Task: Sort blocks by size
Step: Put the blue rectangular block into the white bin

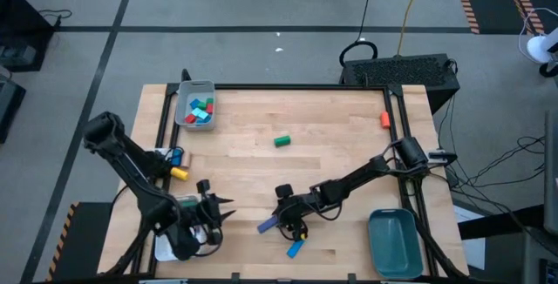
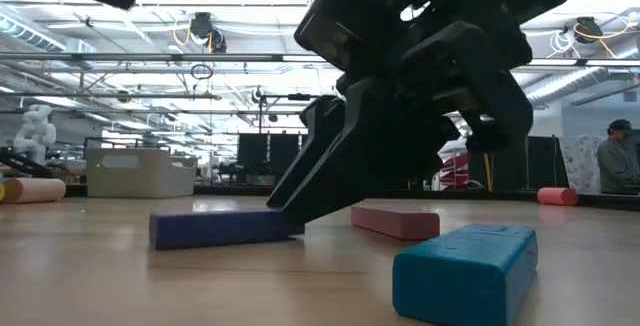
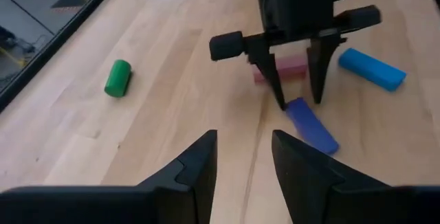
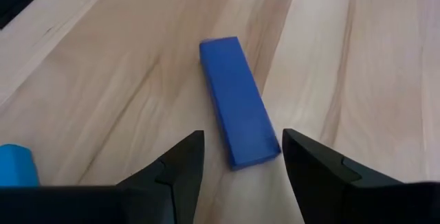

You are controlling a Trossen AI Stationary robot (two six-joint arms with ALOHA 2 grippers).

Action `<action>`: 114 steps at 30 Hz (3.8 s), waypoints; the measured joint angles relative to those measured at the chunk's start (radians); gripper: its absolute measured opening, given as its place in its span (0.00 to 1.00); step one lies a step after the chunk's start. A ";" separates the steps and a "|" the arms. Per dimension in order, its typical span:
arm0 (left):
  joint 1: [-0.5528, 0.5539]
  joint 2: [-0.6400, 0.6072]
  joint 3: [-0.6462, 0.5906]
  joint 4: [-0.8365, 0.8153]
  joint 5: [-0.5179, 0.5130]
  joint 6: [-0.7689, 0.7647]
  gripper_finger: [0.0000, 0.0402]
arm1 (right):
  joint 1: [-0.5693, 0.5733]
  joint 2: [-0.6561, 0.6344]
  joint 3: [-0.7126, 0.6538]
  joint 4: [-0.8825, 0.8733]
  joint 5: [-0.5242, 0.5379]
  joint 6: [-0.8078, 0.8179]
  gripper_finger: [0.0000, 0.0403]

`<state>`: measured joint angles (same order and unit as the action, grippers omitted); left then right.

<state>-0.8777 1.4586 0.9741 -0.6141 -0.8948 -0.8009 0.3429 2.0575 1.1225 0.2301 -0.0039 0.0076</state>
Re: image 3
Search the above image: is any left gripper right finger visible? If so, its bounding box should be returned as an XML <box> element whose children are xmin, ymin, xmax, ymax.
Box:
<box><xmin>272</xmin><ymin>129</ymin><xmax>344</xmax><ymax>224</ymax></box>

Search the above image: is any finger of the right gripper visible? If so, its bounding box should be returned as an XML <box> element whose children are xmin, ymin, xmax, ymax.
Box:
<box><xmin>245</xmin><ymin>35</ymin><xmax>287</xmax><ymax>111</ymax></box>
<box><xmin>307</xmin><ymin>38</ymin><xmax>347</xmax><ymax>104</ymax></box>

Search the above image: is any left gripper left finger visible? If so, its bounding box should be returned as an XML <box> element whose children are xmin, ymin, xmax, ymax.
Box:
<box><xmin>137</xmin><ymin>130</ymin><xmax>218</xmax><ymax>224</ymax></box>

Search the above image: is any long pink block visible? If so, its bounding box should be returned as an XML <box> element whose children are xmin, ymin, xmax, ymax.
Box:
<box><xmin>253</xmin><ymin>54</ymin><xmax>309</xmax><ymax>84</ymax></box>

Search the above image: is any long blue block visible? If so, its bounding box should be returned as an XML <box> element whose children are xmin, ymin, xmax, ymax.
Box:
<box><xmin>338</xmin><ymin>47</ymin><xmax>408</xmax><ymax>93</ymax></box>

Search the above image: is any long purple block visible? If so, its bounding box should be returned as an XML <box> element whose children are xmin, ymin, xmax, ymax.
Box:
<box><xmin>285</xmin><ymin>97</ymin><xmax>340</xmax><ymax>156</ymax></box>

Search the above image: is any green cylinder block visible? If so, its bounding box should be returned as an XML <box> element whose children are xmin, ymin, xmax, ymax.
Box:
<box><xmin>104</xmin><ymin>59</ymin><xmax>133</xmax><ymax>98</ymax></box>

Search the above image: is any black aluminium table frame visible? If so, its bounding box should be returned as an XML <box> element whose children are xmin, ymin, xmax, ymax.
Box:
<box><xmin>0</xmin><ymin>0</ymin><xmax>127</xmax><ymax>113</ymax></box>

